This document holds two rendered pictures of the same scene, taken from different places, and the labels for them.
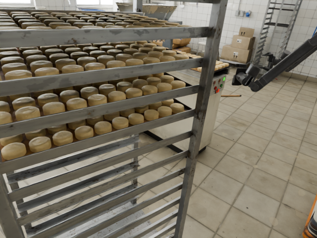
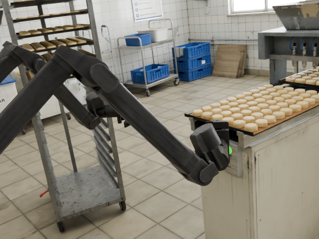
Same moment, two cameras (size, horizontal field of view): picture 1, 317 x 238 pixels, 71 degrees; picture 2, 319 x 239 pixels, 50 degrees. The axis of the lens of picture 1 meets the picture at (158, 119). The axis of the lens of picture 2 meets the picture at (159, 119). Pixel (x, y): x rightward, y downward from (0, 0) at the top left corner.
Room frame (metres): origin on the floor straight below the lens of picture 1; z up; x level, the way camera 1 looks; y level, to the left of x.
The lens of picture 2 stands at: (1.97, -1.85, 1.42)
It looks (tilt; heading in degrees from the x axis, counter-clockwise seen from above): 19 degrees down; 106
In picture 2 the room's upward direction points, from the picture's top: 7 degrees counter-clockwise
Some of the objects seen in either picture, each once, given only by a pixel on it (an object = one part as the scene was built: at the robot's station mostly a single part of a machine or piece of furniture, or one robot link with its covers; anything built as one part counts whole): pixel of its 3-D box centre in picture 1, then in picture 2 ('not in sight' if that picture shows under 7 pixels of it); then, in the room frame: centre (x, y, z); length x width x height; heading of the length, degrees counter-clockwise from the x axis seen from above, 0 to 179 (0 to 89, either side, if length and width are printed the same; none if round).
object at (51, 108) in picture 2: not in sight; (42, 95); (-0.83, 2.23, 0.38); 0.64 x 0.54 x 0.77; 142
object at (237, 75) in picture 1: (241, 77); (114, 110); (1.38, -0.50, 0.99); 0.07 x 0.07 x 0.10; 5
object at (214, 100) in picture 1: (179, 104); (272, 185); (2.06, -0.20, 0.45); 0.70 x 0.34 x 0.90; 49
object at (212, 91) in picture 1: (216, 85); (219, 152); (1.82, -0.47, 0.77); 0.24 x 0.04 x 0.14; 139
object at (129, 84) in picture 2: not in sight; (148, 56); (0.33, 3.69, 0.57); 0.85 x 0.58 x 1.13; 62
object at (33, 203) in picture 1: (87, 182); (99, 137); (0.86, 0.35, 0.51); 0.64 x 0.03 x 0.03; 127
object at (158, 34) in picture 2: not in sight; (153, 34); (0.41, 3.84, 0.90); 0.44 x 0.36 x 0.20; 153
